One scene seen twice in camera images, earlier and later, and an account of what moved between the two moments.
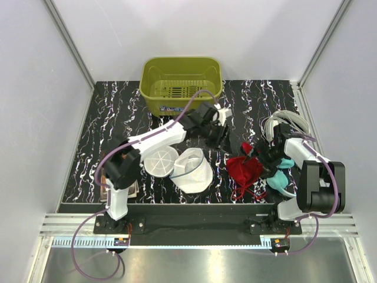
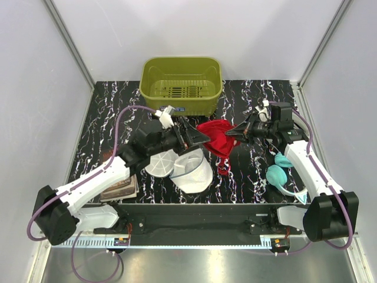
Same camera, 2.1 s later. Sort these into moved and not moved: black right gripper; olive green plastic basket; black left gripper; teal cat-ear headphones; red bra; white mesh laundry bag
Moved: red bra; black left gripper; black right gripper
Not moved: white mesh laundry bag; teal cat-ear headphones; olive green plastic basket
